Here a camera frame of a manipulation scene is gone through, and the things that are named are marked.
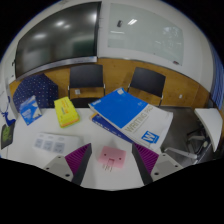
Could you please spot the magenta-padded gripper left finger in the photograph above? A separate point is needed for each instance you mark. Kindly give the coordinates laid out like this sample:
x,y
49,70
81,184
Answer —
x,y
77,159

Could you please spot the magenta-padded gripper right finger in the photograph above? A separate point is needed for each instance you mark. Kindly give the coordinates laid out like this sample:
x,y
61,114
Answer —
x,y
146,159

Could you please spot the pink charger block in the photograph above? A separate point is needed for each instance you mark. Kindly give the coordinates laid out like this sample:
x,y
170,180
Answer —
x,y
112,156

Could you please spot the dark blue notebook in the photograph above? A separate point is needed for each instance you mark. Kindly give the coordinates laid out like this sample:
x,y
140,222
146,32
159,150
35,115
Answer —
x,y
106,128

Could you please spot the yellow box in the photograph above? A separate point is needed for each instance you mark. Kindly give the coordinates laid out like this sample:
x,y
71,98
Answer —
x,y
66,111

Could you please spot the blue writing pad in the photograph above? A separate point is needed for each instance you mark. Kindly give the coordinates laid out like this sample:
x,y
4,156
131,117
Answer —
x,y
126,111

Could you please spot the blue tissue box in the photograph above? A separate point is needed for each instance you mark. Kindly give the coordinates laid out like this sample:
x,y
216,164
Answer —
x,y
30,110

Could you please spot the white side table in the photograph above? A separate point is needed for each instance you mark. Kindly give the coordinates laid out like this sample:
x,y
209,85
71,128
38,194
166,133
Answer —
x,y
210,123

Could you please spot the black chair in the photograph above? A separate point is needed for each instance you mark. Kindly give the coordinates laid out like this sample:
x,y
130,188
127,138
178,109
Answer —
x,y
147,80
86,76

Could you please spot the navy dotted umbrella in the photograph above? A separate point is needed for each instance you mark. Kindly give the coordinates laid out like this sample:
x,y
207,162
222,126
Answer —
x,y
35,90

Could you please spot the large glass whiteboard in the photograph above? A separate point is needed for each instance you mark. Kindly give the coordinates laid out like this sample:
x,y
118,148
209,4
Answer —
x,y
146,33

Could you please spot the black whiteboard eraser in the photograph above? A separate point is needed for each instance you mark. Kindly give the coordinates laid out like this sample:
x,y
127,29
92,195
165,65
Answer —
x,y
119,23

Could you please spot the large black wall display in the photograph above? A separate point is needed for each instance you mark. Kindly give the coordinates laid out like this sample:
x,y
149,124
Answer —
x,y
56,36

